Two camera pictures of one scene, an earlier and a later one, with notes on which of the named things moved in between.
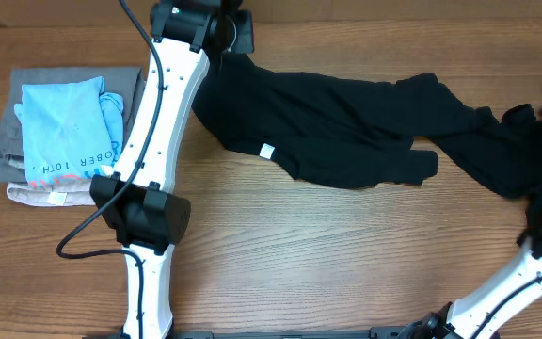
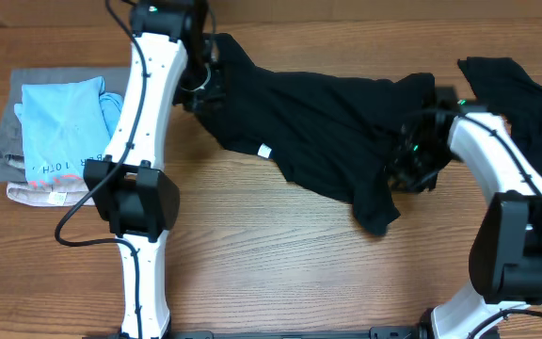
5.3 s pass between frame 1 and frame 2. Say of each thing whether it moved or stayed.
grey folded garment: stayed
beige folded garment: stayed
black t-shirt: moved
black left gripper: moved
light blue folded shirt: stayed
